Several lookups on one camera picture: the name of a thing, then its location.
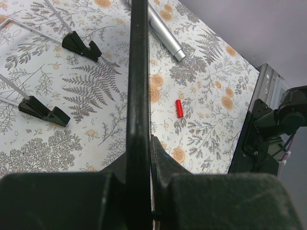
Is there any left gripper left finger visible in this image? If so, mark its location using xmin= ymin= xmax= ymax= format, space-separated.
xmin=0 ymin=155 xmax=127 ymax=230

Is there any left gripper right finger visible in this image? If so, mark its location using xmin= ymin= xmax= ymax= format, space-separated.
xmin=150 ymin=136 xmax=303 ymax=230

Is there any red marker cap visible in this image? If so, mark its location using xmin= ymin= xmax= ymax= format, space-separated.
xmin=175 ymin=100 xmax=184 ymax=118

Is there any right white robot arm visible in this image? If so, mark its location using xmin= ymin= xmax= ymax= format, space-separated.
xmin=255 ymin=86 xmax=307 ymax=140

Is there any floral patterned table mat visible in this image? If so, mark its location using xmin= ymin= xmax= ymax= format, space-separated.
xmin=0 ymin=0 xmax=259 ymax=176

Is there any silver microphone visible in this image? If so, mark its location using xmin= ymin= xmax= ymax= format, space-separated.
xmin=127 ymin=0 xmax=186 ymax=64

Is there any black front mounting rail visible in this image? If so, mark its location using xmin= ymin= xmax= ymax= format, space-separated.
xmin=228 ymin=99 xmax=285 ymax=176

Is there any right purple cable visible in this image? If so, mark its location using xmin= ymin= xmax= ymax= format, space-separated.
xmin=275 ymin=131 xmax=297 ymax=166

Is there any aluminium table frame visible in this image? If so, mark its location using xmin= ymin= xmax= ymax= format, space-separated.
xmin=248 ymin=63 xmax=290 ymax=112

